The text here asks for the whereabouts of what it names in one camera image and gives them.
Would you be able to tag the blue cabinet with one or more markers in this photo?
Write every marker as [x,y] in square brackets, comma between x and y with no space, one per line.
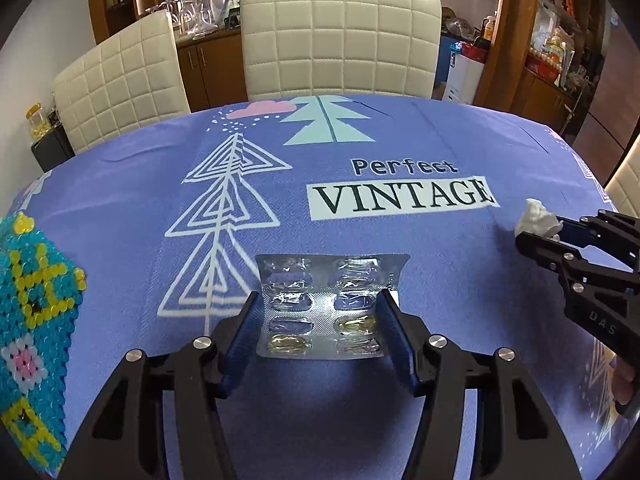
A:
[442,60]

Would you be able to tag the person's right hand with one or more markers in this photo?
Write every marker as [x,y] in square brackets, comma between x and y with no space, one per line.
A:
[624,382]

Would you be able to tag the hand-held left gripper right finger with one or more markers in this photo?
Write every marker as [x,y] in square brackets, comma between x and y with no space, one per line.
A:
[400,340]

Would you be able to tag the wooden sideboard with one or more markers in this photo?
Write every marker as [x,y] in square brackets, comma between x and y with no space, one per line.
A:
[210,70]

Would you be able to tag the cream quilted chair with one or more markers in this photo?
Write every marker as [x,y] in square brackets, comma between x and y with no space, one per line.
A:
[340,40]
[627,180]
[120,85]

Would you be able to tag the silver pill blister pack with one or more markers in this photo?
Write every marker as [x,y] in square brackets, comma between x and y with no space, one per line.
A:
[325,305]

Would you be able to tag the turquoise beaded tissue box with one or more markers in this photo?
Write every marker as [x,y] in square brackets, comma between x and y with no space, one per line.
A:
[35,310]

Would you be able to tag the small black cabinet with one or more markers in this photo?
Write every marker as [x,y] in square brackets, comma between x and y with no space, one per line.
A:
[52,150]

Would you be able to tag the clear wine glasses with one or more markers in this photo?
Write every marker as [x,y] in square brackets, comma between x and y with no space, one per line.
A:
[185,15]

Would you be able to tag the white box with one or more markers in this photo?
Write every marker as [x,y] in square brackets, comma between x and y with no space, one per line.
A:
[465,80]

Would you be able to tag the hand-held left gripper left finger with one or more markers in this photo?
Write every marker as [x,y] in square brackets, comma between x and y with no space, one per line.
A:
[240,345]

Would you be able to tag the blue printed tablecloth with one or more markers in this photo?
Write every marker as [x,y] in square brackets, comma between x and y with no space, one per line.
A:
[125,185]

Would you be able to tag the yellow-filled clear jar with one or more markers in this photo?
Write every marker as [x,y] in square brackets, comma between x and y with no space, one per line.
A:
[37,122]

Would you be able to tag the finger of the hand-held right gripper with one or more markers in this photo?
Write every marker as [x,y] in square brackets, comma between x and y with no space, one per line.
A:
[545,250]
[575,232]

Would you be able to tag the white tissue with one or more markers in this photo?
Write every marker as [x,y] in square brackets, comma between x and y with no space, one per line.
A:
[535,217]

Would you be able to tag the wooden display shelf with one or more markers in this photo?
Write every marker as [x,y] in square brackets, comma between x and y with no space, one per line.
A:
[515,35]

